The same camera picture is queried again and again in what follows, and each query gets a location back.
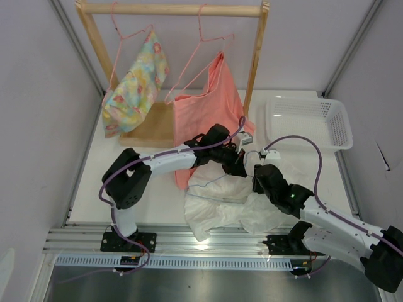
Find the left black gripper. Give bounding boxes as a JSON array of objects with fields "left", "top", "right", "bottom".
[{"left": 211, "top": 144, "right": 247, "bottom": 179}]

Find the white pleated skirt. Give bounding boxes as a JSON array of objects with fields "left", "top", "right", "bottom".
[{"left": 184, "top": 157, "right": 311, "bottom": 242}]

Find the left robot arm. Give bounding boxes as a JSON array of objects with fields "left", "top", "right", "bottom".
[{"left": 99, "top": 124, "right": 253, "bottom": 252}]

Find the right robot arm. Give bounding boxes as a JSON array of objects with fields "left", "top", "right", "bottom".
[{"left": 253, "top": 164, "right": 402, "bottom": 293}]

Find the salmon pink skirt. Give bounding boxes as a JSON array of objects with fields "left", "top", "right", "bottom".
[{"left": 172, "top": 50, "right": 256, "bottom": 190}]

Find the pink hanger with salmon skirt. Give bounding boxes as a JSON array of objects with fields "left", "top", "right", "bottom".
[{"left": 164, "top": 3, "right": 236, "bottom": 106}]

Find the floral patterned skirt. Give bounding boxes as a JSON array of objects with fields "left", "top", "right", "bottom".
[{"left": 102, "top": 30, "right": 170, "bottom": 138}]

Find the pink hanger with floral skirt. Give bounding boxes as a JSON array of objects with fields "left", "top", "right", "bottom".
[{"left": 102, "top": 1, "right": 154, "bottom": 104}]

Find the wooden clothes rack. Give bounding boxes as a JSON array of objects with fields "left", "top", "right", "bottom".
[{"left": 75, "top": 1, "right": 270, "bottom": 148}]

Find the white plastic basket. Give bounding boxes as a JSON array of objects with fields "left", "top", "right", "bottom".
[{"left": 265, "top": 96, "right": 353, "bottom": 152}]

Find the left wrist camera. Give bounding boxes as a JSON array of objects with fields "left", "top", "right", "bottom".
[{"left": 234, "top": 131, "right": 253, "bottom": 153}]

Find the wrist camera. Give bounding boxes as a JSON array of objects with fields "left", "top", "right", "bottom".
[
  {"left": 259, "top": 148, "right": 281, "bottom": 165},
  {"left": 234, "top": 131, "right": 253, "bottom": 153}
]

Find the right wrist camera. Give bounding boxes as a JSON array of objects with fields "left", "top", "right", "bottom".
[{"left": 259, "top": 148, "right": 281, "bottom": 165}]

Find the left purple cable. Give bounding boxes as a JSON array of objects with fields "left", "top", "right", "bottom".
[{"left": 56, "top": 115, "right": 247, "bottom": 284}]

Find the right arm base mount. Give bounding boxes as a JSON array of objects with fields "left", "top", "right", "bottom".
[{"left": 262, "top": 221, "right": 314, "bottom": 256}]

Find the aluminium mounting rail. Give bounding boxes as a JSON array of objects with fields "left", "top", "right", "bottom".
[{"left": 42, "top": 223, "right": 347, "bottom": 259}]

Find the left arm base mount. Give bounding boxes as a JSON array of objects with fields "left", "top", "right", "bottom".
[{"left": 100, "top": 232, "right": 157, "bottom": 253}]

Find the white slotted cable duct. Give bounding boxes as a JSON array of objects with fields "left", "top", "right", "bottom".
[{"left": 55, "top": 254, "right": 293, "bottom": 271}]

